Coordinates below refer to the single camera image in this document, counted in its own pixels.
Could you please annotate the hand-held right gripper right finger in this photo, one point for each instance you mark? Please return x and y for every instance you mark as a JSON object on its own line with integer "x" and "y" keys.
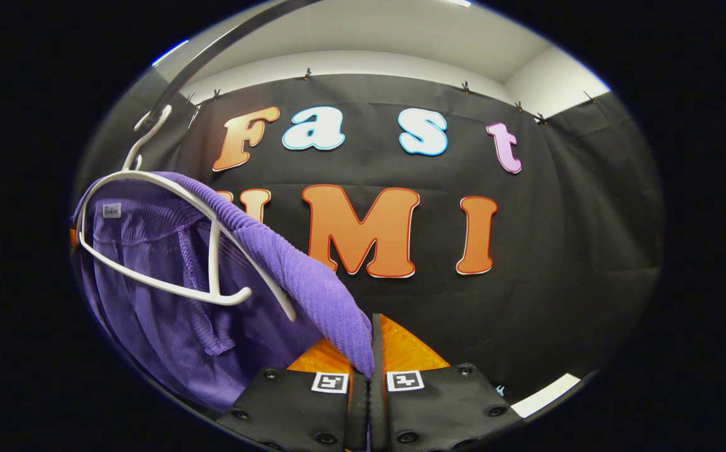
{"x": 376, "y": 351}

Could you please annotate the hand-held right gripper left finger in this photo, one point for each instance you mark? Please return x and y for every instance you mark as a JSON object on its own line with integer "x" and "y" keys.
{"x": 300, "y": 408}

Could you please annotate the purple ribbed jacket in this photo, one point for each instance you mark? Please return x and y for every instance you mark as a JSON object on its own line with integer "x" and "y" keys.
{"x": 162, "y": 326}

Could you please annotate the white plastic hanger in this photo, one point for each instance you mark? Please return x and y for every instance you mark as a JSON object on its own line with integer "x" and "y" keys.
{"x": 214, "y": 263}

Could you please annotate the black clothes rack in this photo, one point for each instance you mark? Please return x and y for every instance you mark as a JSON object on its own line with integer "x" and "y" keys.
{"x": 212, "y": 56}

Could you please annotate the black backdrop cloth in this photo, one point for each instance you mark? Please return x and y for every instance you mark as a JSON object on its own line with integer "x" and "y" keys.
{"x": 557, "y": 251}

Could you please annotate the row of backdrop clips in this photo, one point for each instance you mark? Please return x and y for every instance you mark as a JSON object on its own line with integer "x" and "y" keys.
{"x": 465, "y": 86}

